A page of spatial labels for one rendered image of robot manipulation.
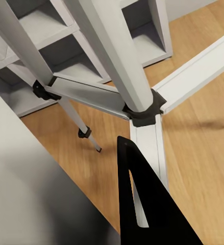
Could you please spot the camera tripod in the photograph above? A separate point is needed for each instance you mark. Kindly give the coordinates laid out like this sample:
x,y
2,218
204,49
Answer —
x,y
39,203

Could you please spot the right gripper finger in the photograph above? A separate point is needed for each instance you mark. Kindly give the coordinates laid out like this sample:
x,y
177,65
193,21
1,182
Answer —
x,y
167,224

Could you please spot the bookcase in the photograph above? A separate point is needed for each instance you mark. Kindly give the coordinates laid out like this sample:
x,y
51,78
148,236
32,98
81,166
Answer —
x,y
52,22

